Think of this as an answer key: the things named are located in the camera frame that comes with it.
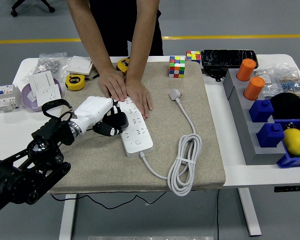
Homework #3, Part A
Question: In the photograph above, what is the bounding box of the yellow lemon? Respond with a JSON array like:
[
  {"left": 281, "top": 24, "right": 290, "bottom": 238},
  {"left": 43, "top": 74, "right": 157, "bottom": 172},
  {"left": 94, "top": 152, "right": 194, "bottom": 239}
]
[{"left": 282, "top": 128, "right": 300, "bottom": 157}]

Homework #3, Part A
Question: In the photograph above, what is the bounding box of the orange cylinder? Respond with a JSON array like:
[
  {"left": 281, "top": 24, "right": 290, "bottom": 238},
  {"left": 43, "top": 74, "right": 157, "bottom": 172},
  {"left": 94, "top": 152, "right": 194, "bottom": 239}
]
[
  {"left": 243, "top": 76, "right": 266, "bottom": 101},
  {"left": 236, "top": 58, "right": 257, "bottom": 82}
]

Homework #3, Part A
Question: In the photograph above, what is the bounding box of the large colourful puzzle cube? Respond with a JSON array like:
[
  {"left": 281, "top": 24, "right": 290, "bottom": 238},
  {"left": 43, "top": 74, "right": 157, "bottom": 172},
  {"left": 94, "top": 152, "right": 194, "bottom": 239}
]
[{"left": 168, "top": 55, "right": 186, "bottom": 79}]

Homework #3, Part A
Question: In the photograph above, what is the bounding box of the small colourful puzzle cube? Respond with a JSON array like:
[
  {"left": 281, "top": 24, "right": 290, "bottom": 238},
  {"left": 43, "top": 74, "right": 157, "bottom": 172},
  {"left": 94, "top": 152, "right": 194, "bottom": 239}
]
[{"left": 185, "top": 50, "right": 201, "bottom": 64}]

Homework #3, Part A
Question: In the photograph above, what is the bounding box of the blue plastic bin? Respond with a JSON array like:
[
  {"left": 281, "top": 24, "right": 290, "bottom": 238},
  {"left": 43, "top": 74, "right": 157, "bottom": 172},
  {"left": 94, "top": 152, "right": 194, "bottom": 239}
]
[{"left": 273, "top": 118, "right": 300, "bottom": 169}]

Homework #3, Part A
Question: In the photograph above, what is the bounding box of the person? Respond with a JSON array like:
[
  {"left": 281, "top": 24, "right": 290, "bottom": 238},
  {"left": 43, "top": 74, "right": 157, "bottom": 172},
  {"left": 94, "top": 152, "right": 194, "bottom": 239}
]
[{"left": 88, "top": 0, "right": 164, "bottom": 57}]

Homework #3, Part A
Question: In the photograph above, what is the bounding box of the clear bag of small parts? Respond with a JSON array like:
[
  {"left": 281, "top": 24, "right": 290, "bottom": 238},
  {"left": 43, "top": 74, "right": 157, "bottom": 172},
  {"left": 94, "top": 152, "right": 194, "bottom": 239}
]
[{"left": 253, "top": 63, "right": 282, "bottom": 100}]

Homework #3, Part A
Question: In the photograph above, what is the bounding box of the black hanging desk cable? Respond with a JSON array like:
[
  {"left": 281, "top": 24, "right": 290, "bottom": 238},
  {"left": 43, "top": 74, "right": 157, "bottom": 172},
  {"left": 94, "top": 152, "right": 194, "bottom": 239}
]
[{"left": 216, "top": 189, "right": 221, "bottom": 240}]

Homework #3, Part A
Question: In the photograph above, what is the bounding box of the black desk control panel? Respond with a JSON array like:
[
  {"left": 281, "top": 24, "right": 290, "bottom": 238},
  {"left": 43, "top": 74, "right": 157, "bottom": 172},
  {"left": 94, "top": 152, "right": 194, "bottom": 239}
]
[{"left": 273, "top": 185, "right": 300, "bottom": 193}]

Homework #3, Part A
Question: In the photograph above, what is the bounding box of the white wall switch on box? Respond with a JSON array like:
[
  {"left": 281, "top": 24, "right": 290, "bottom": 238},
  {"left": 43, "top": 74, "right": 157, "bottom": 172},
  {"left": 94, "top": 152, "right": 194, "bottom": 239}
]
[{"left": 64, "top": 55, "right": 94, "bottom": 76}]

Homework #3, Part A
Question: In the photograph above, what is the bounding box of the thin black adapter cord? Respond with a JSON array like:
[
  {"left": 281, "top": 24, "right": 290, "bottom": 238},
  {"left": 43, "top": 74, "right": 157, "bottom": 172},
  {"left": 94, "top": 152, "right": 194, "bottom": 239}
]
[{"left": 51, "top": 191, "right": 167, "bottom": 210}]

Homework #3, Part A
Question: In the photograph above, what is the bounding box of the black office chair base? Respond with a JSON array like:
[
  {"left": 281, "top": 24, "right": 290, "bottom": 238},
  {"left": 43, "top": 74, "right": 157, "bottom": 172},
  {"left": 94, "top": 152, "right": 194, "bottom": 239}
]
[{"left": 10, "top": 0, "right": 56, "bottom": 18}]

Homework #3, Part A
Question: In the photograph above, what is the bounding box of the white table leg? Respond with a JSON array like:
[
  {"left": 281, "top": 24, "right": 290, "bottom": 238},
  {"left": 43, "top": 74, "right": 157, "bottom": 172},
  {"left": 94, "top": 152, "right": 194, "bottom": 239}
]
[
  {"left": 58, "top": 193, "right": 77, "bottom": 240},
  {"left": 237, "top": 187, "right": 263, "bottom": 237}
]

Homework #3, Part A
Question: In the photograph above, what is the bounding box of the clear bag of resistors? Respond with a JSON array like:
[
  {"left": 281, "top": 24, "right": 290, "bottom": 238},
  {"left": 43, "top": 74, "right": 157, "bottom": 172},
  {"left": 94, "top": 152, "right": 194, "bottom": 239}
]
[{"left": 274, "top": 67, "right": 300, "bottom": 98}]

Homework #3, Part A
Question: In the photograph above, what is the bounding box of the blue block with knob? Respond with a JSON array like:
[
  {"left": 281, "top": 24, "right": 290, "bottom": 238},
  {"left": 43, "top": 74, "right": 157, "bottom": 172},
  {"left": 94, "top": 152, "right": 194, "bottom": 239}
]
[
  {"left": 248, "top": 99, "right": 275, "bottom": 123},
  {"left": 255, "top": 122, "right": 285, "bottom": 149}
]

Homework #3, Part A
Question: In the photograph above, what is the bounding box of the black plug adapter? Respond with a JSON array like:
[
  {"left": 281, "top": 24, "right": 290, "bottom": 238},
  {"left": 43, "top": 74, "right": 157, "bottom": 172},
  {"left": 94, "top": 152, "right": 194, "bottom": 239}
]
[{"left": 101, "top": 111, "right": 129, "bottom": 130}]

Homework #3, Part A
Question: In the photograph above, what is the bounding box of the grey-brown mat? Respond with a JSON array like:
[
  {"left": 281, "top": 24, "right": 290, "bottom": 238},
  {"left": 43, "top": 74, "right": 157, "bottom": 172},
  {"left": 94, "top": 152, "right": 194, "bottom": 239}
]
[{"left": 49, "top": 61, "right": 226, "bottom": 195}]

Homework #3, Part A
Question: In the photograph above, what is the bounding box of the black power adapter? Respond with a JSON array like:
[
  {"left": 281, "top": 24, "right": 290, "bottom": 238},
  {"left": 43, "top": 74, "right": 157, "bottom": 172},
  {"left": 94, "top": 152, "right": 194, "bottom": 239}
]
[{"left": 201, "top": 66, "right": 227, "bottom": 83}]

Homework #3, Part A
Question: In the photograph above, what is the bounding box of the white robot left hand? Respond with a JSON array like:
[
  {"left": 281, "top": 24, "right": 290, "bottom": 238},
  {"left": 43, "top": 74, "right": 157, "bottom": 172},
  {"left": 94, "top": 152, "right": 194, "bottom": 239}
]
[{"left": 74, "top": 96, "right": 124, "bottom": 137}]

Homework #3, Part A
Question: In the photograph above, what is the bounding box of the clear bag of metal screws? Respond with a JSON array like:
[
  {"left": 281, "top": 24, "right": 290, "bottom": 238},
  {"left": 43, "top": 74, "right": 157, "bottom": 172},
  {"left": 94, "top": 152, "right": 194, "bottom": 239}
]
[{"left": 21, "top": 51, "right": 72, "bottom": 82}]

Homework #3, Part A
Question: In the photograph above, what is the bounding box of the black wrapped tray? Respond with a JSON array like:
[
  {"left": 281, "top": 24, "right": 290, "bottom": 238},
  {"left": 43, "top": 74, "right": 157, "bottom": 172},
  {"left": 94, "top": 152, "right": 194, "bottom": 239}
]
[{"left": 200, "top": 49, "right": 260, "bottom": 70}]

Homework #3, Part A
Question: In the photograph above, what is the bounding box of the yellow tape measure with strap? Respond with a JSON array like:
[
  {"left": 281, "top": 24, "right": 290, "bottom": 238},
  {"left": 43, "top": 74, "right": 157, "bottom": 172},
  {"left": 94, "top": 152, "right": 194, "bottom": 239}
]
[{"left": 64, "top": 73, "right": 100, "bottom": 91}]

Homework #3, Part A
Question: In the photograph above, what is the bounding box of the grey stepped block stand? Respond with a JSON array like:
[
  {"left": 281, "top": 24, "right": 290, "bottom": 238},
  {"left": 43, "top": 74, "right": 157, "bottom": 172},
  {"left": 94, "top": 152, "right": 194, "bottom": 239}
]
[{"left": 222, "top": 68, "right": 287, "bottom": 166}]

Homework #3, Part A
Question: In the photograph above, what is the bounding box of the white double switch panel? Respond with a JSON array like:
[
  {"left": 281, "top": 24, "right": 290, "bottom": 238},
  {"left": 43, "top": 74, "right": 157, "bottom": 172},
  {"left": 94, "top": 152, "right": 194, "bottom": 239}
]
[{"left": 27, "top": 70, "right": 56, "bottom": 98}]

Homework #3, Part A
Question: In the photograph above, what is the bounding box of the white power strip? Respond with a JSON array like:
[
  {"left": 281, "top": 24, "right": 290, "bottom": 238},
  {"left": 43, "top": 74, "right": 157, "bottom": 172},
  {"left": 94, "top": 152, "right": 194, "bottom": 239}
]
[{"left": 114, "top": 97, "right": 154, "bottom": 158}]

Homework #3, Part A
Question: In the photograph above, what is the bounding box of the black cloth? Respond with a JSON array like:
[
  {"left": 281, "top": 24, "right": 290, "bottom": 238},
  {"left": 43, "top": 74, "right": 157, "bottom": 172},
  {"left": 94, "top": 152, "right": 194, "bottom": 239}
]
[{"left": 269, "top": 92, "right": 300, "bottom": 120}]

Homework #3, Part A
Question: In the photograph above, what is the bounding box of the purple plate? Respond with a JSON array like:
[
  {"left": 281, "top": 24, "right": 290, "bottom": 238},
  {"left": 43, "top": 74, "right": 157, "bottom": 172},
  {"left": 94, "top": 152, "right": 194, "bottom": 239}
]
[{"left": 21, "top": 78, "right": 63, "bottom": 112}]

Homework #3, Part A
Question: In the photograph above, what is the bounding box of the person's left hand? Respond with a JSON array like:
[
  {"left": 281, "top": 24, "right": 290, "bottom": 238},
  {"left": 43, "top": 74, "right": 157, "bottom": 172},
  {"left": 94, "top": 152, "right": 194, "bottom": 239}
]
[{"left": 124, "top": 77, "right": 153, "bottom": 120}]

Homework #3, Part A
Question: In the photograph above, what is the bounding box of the white power cord with plug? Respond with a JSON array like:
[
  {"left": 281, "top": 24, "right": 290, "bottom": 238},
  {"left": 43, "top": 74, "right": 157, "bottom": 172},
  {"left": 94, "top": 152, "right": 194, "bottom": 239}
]
[{"left": 139, "top": 88, "right": 203, "bottom": 197}]

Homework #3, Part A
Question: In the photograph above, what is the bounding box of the person's right hand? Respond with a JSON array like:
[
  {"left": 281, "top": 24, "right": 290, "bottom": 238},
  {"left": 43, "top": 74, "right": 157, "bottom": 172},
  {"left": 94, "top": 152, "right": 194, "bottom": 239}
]
[{"left": 98, "top": 67, "right": 128, "bottom": 103}]

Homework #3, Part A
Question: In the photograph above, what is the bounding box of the white circuit breaker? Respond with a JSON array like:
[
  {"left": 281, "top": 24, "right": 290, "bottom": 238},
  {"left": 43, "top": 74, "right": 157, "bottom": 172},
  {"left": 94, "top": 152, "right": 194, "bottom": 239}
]
[{"left": 0, "top": 84, "right": 21, "bottom": 113}]

